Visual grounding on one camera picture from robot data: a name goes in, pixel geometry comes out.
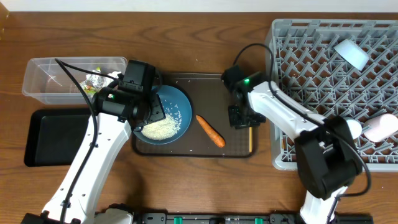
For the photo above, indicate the light blue bowl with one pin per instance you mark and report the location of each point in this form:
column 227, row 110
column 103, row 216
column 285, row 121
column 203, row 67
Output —
column 352, row 53

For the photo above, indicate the clear plastic bin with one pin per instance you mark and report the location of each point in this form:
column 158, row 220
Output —
column 45, row 81

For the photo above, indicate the foil snack wrapper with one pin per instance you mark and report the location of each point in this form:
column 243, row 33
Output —
column 94, row 83

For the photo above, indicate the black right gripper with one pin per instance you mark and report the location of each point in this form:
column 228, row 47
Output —
column 236, row 120

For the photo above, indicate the dark blue plate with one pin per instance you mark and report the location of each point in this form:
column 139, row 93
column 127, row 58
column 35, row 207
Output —
column 172, row 96

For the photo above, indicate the dark brown serving tray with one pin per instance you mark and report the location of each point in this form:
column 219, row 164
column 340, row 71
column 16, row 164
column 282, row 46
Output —
column 210, row 99

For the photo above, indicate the black plastic tray bin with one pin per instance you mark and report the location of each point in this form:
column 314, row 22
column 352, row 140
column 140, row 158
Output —
column 55, row 136

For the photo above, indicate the light blue plastic cup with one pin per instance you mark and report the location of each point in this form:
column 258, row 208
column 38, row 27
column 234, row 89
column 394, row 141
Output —
column 355, row 127

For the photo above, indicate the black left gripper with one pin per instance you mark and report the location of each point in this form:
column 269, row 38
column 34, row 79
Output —
column 158, row 114

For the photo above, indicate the pile of white rice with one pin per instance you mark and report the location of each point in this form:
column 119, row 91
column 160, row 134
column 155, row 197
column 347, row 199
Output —
column 165, row 128

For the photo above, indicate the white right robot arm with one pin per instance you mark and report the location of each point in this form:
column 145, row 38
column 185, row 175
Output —
column 327, row 161

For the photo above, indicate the orange carrot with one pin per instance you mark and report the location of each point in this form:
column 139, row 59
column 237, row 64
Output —
column 212, row 134

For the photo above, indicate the pink plastic cup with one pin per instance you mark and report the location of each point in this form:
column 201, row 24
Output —
column 381, row 127

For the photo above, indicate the grey dishwasher rack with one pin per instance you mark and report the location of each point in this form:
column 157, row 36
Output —
column 310, row 71

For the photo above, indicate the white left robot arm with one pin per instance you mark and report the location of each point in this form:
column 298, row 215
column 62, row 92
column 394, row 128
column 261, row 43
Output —
column 108, row 129

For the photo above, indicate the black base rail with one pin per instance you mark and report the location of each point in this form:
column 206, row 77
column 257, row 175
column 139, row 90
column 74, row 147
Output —
column 121, row 213

